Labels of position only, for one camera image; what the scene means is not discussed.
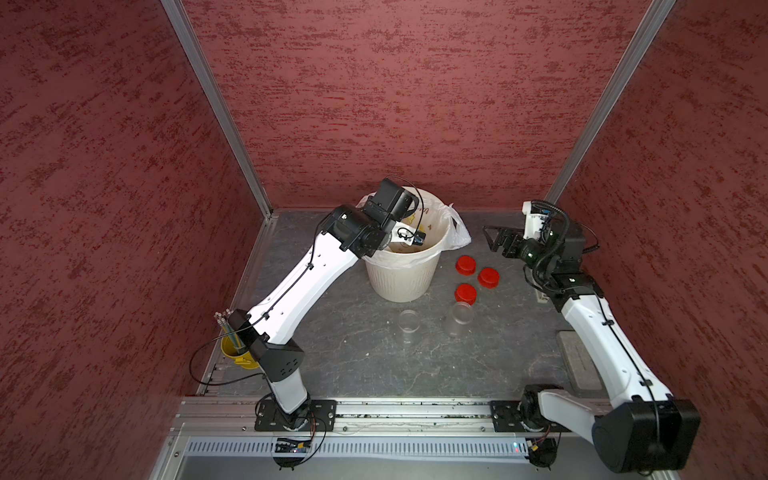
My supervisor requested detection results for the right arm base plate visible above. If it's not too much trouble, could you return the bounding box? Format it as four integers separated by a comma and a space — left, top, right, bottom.
489, 400, 569, 436

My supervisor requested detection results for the grey flat block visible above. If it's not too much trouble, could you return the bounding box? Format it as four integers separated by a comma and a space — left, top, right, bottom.
556, 331, 603, 392

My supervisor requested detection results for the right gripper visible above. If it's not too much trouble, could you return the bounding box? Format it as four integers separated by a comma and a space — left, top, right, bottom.
480, 224, 555, 273

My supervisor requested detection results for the aluminium mounting rail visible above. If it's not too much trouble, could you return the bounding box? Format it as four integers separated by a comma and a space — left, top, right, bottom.
170, 395, 658, 438

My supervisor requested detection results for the yellow pencil cup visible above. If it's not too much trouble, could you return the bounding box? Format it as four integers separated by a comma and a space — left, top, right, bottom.
220, 334, 260, 370

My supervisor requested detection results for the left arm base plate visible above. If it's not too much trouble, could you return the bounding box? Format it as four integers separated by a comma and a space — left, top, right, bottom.
254, 397, 338, 433

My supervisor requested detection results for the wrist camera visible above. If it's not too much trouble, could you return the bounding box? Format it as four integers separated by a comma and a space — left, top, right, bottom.
390, 222, 426, 246
522, 200, 551, 241

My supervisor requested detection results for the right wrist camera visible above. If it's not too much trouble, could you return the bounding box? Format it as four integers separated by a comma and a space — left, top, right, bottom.
522, 200, 551, 241

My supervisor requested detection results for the cream plastic waste bin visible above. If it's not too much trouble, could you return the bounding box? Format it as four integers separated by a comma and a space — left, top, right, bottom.
363, 255, 440, 303

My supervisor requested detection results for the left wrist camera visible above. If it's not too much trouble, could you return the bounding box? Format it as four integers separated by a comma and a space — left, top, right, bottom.
390, 222, 426, 246

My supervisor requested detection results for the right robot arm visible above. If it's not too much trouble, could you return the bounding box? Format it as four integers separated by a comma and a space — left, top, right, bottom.
483, 219, 701, 474

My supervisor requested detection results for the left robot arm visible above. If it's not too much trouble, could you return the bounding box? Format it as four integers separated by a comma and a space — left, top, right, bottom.
225, 178, 425, 430

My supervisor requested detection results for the clear plastic jar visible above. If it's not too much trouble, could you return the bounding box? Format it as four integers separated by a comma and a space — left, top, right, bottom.
397, 309, 421, 344
444, 302, 474, 337

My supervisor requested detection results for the white printed bin liner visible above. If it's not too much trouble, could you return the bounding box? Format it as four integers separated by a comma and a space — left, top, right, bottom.
363, 190, 471, 269

